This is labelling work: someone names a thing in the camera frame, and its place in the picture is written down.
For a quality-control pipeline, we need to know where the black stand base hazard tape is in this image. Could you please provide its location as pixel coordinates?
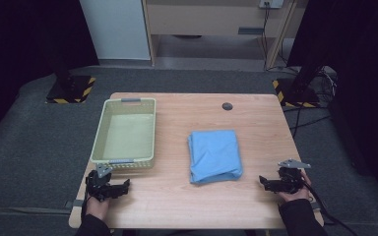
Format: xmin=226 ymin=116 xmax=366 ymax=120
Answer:
xmin=272 ymin=78 xmax=321 ymax=109
xmin=45 ymin=74 xmax=97 ymax=105

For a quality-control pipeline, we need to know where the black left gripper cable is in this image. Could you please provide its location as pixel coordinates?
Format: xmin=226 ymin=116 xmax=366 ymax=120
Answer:
xmin=82 ymin=193 xmax=92 ymax=218

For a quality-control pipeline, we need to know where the black floor cable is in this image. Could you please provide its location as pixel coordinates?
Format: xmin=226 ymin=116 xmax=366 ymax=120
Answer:
xmin=283 ymin=103 xmax=333 ymax=140

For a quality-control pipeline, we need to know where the grey desk handle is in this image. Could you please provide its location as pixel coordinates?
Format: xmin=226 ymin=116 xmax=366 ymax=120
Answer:
xmin=237 ymin=27 xmax=266 ymax=36

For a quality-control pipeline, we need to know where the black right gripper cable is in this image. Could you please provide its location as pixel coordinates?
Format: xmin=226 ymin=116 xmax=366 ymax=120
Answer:
xmin=302 ymin=181 xmax=359 ymax=236

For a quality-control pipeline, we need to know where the white power outlet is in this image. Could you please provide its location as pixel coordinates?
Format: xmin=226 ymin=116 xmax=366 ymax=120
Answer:
xmin=258 ymin=0 xmax=285 ymax=10

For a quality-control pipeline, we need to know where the person's left hand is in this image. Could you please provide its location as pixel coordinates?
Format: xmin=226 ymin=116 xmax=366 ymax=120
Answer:
xmin=85 ymin=195 xmax=111 ymax=221

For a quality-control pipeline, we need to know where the black curtain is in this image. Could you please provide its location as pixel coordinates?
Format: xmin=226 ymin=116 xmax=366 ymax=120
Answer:
xmin=286 ymin=0 xmax=378 ymax=200

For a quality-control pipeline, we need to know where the person's right hand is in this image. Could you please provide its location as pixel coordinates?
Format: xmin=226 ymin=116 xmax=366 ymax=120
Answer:
xmin=278 ymin=170 xmax=313 ymax=203

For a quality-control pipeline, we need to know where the white cabinet panel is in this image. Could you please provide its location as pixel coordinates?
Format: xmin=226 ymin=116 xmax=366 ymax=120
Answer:
xmin=78 ymin=0 xmax=152 ymax=62

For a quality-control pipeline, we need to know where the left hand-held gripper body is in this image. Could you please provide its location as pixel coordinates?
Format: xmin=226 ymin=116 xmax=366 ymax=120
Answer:
xmin=85 ymin=163 xmax=114 ymax=202

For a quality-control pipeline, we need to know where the blue cloth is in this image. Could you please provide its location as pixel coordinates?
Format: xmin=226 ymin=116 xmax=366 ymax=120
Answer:
xmin=186 ymin=129 xmax=244 ymax=185

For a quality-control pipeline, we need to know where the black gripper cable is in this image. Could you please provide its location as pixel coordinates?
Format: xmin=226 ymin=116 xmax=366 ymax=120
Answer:
xmin=302 ymin=181 xmax=359 ymax=236
xmin=82 ymin=193 xmax=92 ymax=218

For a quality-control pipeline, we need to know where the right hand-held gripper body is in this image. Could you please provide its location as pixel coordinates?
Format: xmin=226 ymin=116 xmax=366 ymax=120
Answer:
xmin=277 ymin=158 xmax=312 ymax=195

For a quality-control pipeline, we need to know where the pale green plastic basket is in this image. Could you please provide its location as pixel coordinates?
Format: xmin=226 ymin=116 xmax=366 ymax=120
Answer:
xmin=90 ymin=97 xmax=158 ymax=171

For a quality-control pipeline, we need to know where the black outlet cable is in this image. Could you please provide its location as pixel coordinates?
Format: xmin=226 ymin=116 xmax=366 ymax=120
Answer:
xmin=261 ymin=4 xmax=273 ymax=71

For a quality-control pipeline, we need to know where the tangled cable bundle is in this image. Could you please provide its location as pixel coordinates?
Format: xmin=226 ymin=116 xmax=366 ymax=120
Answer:
xmin=317 ymin=64 xmax=340 ymax=101

